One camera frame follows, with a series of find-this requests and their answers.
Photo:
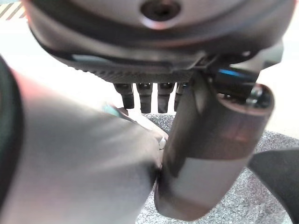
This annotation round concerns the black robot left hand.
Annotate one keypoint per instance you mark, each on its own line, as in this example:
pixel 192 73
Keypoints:
pixel 149 53

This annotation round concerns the silver robot leg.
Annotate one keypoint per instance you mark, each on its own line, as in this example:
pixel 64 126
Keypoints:
pixel 70 151

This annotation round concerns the striped floor marking tape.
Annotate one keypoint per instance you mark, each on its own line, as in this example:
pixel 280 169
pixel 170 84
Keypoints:
pixel 12 11

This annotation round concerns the dark robot foot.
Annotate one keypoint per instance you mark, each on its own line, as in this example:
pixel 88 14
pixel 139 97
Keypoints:
pixel 278 177

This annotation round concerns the grey speckled floor mat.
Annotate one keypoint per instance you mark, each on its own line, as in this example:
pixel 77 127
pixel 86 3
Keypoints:
pixel 245 205

